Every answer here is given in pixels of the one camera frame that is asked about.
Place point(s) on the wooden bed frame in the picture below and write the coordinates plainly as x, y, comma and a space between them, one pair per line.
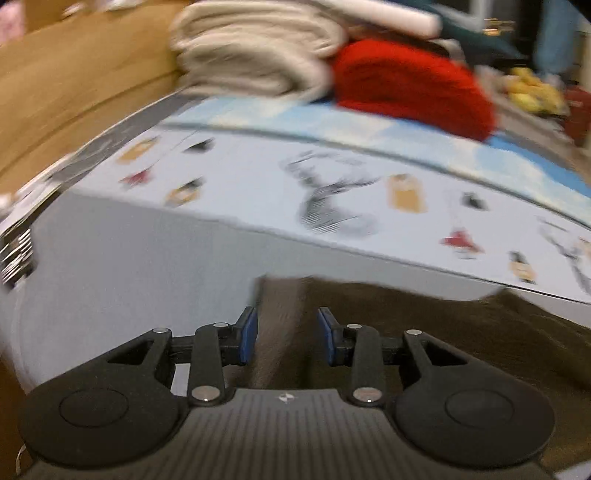
78, 83

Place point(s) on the white folded quilt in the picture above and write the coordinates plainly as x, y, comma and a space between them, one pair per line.
392, 14

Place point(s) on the red folded blanket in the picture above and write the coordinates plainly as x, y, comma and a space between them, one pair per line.
406, 85

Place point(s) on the red cushion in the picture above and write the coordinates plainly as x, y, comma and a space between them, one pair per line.
579, 115

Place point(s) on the blue curtain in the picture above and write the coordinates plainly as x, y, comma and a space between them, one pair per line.
558, 32

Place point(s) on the cream folded fleece blanket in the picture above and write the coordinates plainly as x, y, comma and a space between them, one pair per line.
258, 50

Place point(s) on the deer print bed sheet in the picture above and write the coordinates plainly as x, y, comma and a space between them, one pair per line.
138, 258

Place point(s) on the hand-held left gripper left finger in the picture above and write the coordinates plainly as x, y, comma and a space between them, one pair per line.
249, 334

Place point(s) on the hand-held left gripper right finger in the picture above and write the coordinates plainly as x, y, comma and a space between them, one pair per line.
324, 334

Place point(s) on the yellow duck plush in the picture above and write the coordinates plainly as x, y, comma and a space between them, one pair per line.
551, 99
524, 81

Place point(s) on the teal shark plush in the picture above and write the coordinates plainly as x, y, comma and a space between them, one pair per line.
480, 39

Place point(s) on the blue white patterned sheet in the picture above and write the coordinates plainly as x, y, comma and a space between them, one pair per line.
323, 124

